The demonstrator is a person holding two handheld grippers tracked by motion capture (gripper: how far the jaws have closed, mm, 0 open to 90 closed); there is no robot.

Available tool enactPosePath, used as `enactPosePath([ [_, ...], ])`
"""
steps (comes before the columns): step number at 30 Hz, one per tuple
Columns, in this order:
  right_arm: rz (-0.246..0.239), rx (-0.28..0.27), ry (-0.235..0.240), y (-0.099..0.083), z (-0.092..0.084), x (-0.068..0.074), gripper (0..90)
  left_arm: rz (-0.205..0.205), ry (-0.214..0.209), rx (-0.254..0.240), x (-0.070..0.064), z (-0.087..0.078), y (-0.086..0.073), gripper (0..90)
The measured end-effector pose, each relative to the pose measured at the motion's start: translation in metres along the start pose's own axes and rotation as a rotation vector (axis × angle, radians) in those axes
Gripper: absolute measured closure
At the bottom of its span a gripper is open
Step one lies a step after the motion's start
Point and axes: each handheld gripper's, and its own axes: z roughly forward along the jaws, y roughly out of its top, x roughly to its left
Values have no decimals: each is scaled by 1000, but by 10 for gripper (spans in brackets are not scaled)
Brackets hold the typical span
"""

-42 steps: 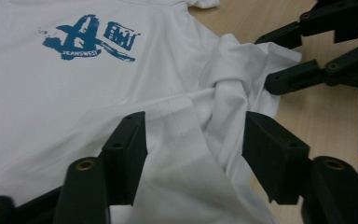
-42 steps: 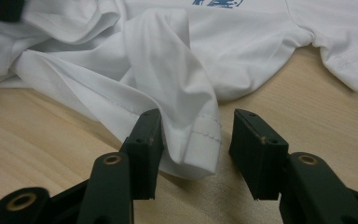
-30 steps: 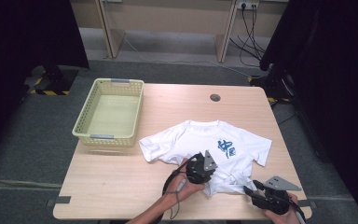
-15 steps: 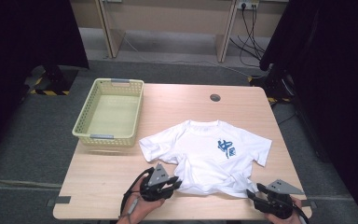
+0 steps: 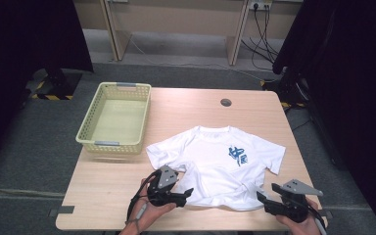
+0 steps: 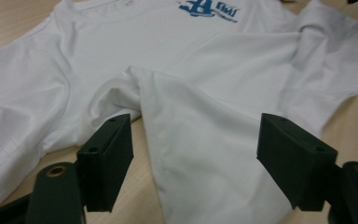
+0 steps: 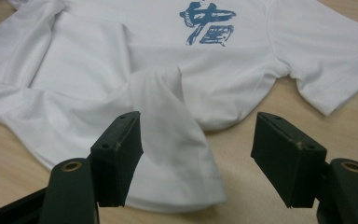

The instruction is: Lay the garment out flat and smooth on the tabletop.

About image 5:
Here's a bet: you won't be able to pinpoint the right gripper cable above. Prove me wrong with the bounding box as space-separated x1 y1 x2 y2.
302 200 328 235

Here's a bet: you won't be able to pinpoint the white wall socket strip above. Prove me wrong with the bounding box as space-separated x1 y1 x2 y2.
248 0 273 11

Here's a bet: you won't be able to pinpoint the pale yellow plastic basket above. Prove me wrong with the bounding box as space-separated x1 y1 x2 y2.
75 81 153 155

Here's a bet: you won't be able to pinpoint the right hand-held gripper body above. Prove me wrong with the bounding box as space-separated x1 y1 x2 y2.
264 178 325 224

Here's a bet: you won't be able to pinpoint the black curtain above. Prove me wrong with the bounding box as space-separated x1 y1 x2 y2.
272 0 376 235
0 0 95 177

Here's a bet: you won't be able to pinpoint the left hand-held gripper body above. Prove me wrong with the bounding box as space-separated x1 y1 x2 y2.
146 164 180 208

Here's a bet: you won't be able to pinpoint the beige wooden desk frame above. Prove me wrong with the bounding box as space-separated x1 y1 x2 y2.
73 0 303 67

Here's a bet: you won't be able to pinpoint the person's right hand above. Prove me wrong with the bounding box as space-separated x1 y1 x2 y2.
275 197 322 235

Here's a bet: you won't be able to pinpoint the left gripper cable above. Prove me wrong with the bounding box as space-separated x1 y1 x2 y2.
125 169 161 233

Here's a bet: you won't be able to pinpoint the white t-shirt blue print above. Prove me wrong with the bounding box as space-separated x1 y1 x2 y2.
145 124 287 212

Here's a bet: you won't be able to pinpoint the black stand base hazard tape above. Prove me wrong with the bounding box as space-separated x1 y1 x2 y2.
259 67 309 110
25 67 83 102

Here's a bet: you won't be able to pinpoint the black power cables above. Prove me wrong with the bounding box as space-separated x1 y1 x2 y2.
240 4 280 71

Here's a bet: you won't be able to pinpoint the thin white floor cable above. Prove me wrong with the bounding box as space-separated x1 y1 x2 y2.
111 3 275 82

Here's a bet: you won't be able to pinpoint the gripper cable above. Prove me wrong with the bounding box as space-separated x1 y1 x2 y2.
125 169 161 233
302 200 328 235

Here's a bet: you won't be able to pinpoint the person's left hand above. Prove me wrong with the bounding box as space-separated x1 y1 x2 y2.
125 177 178 233

